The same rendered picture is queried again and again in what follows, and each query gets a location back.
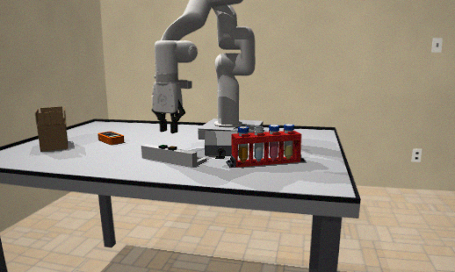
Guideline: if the red tube rack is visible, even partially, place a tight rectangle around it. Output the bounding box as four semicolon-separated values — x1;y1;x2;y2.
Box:
232;130;301;168

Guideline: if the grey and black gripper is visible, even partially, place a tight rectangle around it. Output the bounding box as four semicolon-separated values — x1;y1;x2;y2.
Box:
152;82;185;133

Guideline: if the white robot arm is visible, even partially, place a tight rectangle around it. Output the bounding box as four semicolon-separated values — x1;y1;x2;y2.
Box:
154;0;255;127

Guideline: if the brown cardboard box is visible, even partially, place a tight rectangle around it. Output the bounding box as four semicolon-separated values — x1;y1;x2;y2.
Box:
35;106;68;152

